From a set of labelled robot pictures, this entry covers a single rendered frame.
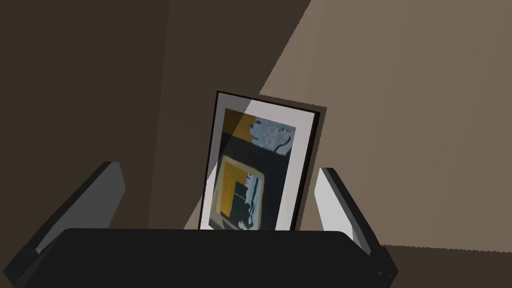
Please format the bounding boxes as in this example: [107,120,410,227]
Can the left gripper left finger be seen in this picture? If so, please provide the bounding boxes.
[3,161,127,284]

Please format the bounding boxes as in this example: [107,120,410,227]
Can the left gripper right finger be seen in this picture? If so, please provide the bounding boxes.
[313,167,382,256]

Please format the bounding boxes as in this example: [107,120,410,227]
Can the black framed abstract picture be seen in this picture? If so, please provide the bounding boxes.
[197,90,321,232]

